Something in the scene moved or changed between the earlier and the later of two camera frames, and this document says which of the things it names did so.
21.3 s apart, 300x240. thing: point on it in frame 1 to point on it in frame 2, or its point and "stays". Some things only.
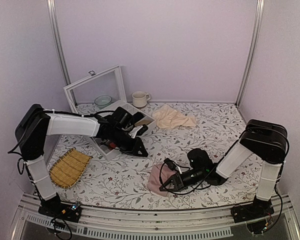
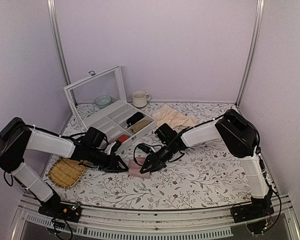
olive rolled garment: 145,122 stays
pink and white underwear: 158,174 to 134,168
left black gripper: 134,150 to 112,165
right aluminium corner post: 259,15 stays
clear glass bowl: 103,100 stays
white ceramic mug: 140,98 stays
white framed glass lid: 97,91 stays
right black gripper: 178,182 to 156,163
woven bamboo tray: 68,169 stays
